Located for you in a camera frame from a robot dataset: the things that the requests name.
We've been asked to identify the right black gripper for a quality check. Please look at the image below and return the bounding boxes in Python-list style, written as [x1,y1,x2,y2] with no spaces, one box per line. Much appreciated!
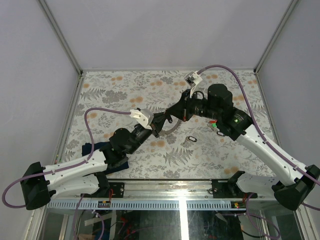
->
[166,88,221,122]

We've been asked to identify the silver keyring holder with rings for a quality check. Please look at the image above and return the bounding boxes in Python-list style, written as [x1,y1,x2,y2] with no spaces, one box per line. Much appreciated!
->
[160,119,182,136]

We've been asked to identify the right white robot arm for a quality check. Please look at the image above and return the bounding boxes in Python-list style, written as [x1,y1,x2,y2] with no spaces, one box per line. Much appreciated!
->
[165,84,320,211]

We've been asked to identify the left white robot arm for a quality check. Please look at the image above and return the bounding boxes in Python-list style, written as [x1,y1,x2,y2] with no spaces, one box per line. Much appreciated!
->
[19,109,172,210]

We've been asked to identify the black oval key tag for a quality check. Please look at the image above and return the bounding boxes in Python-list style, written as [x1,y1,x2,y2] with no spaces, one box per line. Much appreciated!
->
[186,136,198,143]

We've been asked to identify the floral patterned table mat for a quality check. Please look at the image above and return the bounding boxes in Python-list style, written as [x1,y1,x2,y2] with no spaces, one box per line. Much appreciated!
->
[58,70,274,179]

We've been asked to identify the dark blue cloth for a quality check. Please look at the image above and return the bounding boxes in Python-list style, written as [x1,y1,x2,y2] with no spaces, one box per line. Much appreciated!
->
[82,142,129,175]

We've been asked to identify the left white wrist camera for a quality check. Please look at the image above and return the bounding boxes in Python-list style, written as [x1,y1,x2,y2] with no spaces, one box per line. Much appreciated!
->
[129,108,154,130]

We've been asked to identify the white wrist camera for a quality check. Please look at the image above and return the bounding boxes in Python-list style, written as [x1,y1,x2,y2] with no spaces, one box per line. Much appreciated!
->
[129,108,154,130]
[184,71,203,98]

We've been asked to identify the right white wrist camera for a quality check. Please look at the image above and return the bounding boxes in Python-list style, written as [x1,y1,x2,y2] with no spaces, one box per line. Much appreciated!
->
[184,71,203,98]

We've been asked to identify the aluminium front rail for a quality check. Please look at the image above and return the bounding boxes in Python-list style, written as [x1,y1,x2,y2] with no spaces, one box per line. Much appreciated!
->
[37,179,306,200]

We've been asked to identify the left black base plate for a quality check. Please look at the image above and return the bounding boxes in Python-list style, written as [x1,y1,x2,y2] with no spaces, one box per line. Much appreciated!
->
[107,182,125,199]

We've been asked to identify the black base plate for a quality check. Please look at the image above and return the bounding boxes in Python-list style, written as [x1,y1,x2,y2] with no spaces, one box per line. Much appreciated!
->
[107,182,125,199]
[211,179,251,199]

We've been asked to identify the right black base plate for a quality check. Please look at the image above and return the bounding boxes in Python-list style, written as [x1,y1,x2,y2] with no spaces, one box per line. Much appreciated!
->
[211,179,251,199]

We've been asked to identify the slotted grey cable duct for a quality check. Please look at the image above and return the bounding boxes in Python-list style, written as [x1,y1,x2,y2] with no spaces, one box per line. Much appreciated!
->
[47,199,246,211]

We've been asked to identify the left aluminium frame post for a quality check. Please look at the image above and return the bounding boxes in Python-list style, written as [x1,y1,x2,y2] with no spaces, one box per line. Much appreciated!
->
[36,0,83,76]

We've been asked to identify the aluminium frame post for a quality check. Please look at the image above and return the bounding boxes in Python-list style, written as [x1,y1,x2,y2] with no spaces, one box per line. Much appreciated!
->
[36,0,83,76]
[253,0,301,75]

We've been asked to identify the right aluminium frame post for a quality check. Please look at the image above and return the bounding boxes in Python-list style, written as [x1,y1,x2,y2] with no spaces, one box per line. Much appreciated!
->
[253,0,301,75]

